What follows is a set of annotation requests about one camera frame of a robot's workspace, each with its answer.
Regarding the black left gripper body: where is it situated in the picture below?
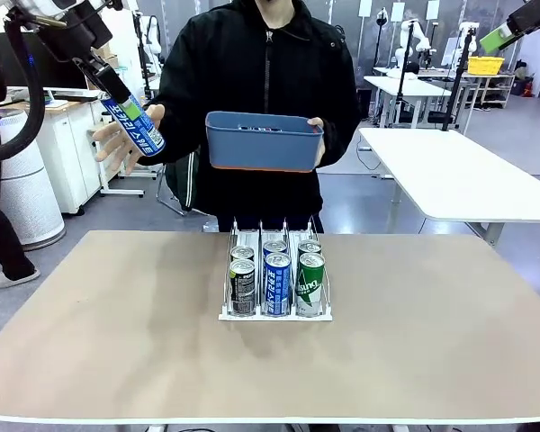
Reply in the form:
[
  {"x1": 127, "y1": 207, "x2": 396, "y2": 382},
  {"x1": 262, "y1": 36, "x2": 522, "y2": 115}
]
[{"x1": 38, "y1": 4, "x2": 114, "y2": 64}]

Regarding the wooden low shelf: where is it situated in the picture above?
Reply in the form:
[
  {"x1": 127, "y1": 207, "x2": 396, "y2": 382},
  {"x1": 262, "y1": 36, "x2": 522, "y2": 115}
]
[{"x1": 458, "y1": 71, "x2": 517, "y2": 109}]

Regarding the blue plastic basket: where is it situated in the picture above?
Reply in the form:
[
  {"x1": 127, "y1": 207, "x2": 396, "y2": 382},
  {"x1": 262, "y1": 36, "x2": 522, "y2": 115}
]
[{"x1": 205, "y1": 111, "x2": 325, "y2": 174}]

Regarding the green Chilsung cider can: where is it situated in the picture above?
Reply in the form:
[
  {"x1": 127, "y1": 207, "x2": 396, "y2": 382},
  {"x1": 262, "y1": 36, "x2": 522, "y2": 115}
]
[
  {"x1": 296, "y1": 252, "x2": 326, "y2": 317},
  {"x1": 297, "y1": 238, "x2": 323, "y2": 257}
]

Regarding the black tripod pole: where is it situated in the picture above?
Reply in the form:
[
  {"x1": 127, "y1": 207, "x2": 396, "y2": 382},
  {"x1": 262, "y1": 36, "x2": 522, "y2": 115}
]
[{"x1": 441, "y1": 31, "x2": 473, "y2": 131}]

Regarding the small wooden-top side table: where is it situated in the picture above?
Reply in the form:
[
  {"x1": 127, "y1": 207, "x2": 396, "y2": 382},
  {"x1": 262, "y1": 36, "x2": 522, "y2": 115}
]
[{"x1": 87, "y1": 121, "x2": 163, "y2": 198}]

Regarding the white desk cabinet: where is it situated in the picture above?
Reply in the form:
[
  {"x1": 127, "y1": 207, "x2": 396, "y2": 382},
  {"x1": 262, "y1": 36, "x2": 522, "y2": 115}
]
[{"x1": 31, "y1": 87, "x2": 121, "y2": 215}]

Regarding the yellow plastic crate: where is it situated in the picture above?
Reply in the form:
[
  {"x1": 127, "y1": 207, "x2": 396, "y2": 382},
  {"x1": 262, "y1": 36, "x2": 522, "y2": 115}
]
[{"x1": 466, "y1": 56, "x2": 506, "y2": 76}]

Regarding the black computer monitor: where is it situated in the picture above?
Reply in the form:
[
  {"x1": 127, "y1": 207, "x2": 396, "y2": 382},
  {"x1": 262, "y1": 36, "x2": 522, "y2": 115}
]
[{"x1": 0, "y1": 31, "x2": 90, "y2": 91}]

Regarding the blue Pocari Sweat can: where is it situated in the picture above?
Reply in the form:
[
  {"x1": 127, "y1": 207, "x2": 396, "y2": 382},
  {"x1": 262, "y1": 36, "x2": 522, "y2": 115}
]
[
  {"x1": 262, "y1": 239, "x2": 288, "y2": 260},
  {"x1": 99, "y1": 92, "x2": 167, "y2": 158},
  {"x1": 263, "y1": 252, "x2": 293, "y2": 316}
]

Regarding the person's right hand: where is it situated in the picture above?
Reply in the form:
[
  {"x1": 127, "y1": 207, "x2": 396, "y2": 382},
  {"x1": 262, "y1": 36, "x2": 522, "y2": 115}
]
[{"x1": 92, "y1": 103, "x2": 167, "y2": 176}]

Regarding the person's left hand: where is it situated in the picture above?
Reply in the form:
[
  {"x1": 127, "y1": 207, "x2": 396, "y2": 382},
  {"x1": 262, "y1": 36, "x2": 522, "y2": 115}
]
[{"x1": 306, "y1": 116, "x2": 328, "y2": 168}]

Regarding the person in black jacket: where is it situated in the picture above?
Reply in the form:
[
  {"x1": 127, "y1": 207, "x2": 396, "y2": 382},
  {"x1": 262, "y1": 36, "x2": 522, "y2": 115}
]
[{"x1": 150, "y1": 0, "x2": 361, "y2": 234}]

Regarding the person's left forearm black sleeve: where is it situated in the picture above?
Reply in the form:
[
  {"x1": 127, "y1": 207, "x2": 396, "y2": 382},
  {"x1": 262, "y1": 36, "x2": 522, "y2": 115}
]
[{"x1": 317, "y1": 107, "x2": 361, "y2": 170}]

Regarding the white wire can dispenser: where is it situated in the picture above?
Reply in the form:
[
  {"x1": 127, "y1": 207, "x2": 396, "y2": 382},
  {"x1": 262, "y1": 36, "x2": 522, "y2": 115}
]
[{"x1": 218, "y1": 215, "x2": 333, "y2": 322}]

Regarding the white rounded table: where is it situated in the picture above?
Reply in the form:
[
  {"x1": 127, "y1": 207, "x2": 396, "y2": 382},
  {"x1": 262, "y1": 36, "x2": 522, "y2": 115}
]
[{"x1": 358, "y1": 127, "x2": 540, "y2": 247}]

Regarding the dark keyboard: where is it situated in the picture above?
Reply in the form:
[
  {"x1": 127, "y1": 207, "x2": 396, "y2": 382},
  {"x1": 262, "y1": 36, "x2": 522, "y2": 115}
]
[{"x1": 53, "y1": 89, "x2": 105, "y2": 102}]

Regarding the black left arm cable sleeve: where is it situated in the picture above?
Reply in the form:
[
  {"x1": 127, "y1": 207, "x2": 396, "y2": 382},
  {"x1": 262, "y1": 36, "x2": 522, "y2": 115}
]
[{"x1": 0, "y1": 8, "x2": 46, "y2": 162}]

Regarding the black beverage can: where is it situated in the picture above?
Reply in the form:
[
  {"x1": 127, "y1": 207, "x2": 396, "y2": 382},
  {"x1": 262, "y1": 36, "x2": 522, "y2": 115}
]
[
  {"x1": 230, "y1": 245, "x2": 256, "y2": 263},
  {"x1": 229, "y1": 259, "x2": 257, "y2": 316}
]

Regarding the person's right forearm black sleeve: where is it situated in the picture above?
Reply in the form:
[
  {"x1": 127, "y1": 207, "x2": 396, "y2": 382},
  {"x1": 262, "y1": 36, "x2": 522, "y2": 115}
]
[{"x1": 150, "y1": 107, "x2": 208, "y2": 166}]

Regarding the dark green striped jacket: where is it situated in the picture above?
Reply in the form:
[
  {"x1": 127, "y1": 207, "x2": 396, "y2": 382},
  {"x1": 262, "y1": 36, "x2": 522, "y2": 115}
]
[{"x1": 164, "y1": 152, "x2": 217, "y2": 217}]

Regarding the white cylindrical air purifier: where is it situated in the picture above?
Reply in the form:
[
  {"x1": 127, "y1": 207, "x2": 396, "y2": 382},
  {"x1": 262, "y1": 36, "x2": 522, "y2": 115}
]
[{"x1": 0, "y1": 110, "x2": 68, "y2": 251}]

